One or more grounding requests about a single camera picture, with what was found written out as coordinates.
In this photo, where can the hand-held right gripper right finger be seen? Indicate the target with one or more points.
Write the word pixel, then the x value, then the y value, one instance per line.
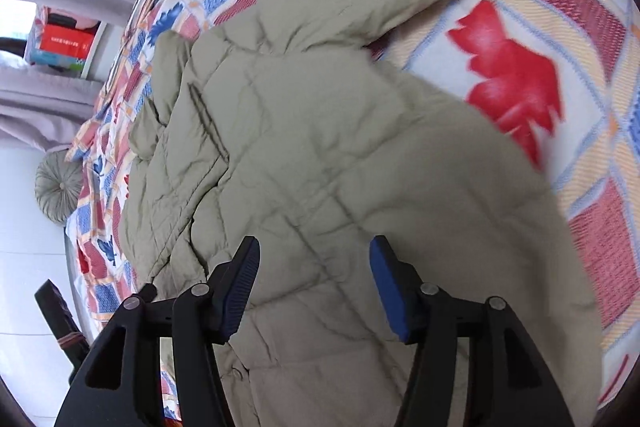
pixel 391 294

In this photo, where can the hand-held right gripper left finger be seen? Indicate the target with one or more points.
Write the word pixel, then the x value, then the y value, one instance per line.
pixel 241 289

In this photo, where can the khaki quilted jacket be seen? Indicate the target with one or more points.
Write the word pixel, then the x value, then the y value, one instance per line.
pixel 325 132

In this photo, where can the round grey-green cushion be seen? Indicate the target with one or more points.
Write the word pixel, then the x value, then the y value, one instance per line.
pixel 57 189

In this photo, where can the leaf-print checked bed sheet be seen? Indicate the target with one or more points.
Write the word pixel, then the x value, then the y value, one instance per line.
pixel 505 67

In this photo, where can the white shelf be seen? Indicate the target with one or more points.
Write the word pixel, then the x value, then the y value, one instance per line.
pixel 97 52

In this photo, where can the red box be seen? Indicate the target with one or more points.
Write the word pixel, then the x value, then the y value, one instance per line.
pixel 65 43

